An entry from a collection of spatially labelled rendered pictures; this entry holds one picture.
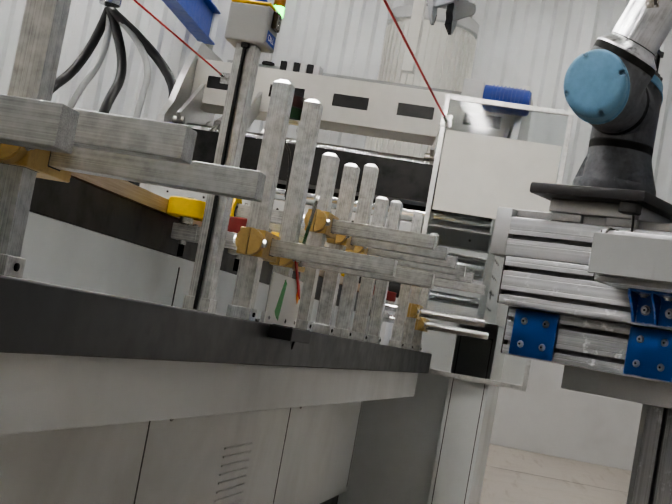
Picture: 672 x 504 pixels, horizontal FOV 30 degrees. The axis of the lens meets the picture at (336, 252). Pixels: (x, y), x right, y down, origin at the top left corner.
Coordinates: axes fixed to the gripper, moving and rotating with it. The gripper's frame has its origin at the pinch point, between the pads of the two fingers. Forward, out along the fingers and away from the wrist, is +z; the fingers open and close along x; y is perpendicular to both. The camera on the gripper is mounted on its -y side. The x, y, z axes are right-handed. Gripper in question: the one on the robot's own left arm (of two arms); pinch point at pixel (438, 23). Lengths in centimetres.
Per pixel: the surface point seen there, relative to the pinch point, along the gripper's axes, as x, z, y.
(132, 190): -40, 43, -31
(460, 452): 244, 98, -122
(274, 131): -18.5, 26.3, -19.5
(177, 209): -24, 43, -35
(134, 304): -76, 62, 12
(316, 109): 4.5, 16.5, -29.4
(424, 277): 20, 47, -7
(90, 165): -102, 48, 28
